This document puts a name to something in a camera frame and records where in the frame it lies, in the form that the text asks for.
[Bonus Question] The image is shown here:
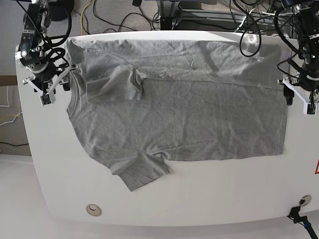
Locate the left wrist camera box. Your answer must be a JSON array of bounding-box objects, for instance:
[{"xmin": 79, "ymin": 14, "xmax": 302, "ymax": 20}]
[{"xmin": 303, "ymin": 103, "xmax": 318, "ymax": 116}]

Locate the round table grommet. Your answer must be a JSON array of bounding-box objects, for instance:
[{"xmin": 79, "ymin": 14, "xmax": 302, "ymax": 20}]
[
  {"xmin": 299, "ymin": 195, "xmax": 312, "ymax": 207},
  {"xmin": 86, "ymin": 204, "xmax": 102, "ymax": 217}
]

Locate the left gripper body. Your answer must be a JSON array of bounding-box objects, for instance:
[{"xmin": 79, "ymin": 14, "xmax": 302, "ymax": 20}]
[{"xmin": 277, "ymin": 73, "xmax": 319, "ymax": 104}]

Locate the round table grommet right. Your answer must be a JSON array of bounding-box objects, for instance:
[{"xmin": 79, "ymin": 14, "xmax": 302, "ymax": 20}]
[{"xmin": 299, "ymin": 195, "xmax": 312, "ymax": 207}]

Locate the red warning sticker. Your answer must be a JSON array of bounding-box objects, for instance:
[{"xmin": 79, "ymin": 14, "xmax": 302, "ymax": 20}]
[{"xmin": 315, "ymin": 160, "xmax": 319, "ymax": 175}]

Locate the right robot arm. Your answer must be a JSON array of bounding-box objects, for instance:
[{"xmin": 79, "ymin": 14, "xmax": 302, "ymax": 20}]
[{"xmin": 15, "ymin": 0, "xmax": 74, "ymax": 95}]

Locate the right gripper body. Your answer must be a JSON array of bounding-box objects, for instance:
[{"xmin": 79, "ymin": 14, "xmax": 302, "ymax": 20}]
[{"xmin": 22, "ymin": 63, "xmax": 77, "ymax": 96}]

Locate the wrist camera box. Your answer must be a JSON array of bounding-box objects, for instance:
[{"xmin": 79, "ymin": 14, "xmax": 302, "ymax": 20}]
[
  {"xmin": 40, "ymin": 92, "xmax": 56, "ymax": 106},
  {"xmin": 303, "ymin": 103, "xmax": 318, "ymax": 116}
]

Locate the yellow floor cable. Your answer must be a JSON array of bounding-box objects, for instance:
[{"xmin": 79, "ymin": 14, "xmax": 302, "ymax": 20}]
[{"xmin": 80, "ymin": 0, "xmax": 96, "ymax": 36}]

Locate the grey T-shirt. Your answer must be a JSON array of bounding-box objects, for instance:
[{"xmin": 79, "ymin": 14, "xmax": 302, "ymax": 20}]
[{"xmin": 65, "ymin": 39, "xmax": 290, "ymax": 191}]

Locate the round table grommet left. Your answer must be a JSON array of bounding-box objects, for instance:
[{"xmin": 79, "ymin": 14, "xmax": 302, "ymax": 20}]
[{"xmin": 86, "ymin": 204, "xmax": 102, "ymax": 217}]

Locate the black clamp with cable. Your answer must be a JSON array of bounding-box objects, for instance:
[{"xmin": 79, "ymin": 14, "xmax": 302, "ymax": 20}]
[{"xmin": 287, "ymin": 206, "xmax": 318, "ymax": 239}]

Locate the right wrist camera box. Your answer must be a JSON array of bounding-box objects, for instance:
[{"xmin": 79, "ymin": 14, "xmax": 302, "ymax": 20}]
[{"xmin": 40, "ymin": 92, "xmax": 56, "ymax": 106}]

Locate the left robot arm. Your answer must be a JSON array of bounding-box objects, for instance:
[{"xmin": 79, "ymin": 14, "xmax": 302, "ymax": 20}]
[{"xmin": 274, "ymin": 0, "xmax": 319, "ymax": 115}]

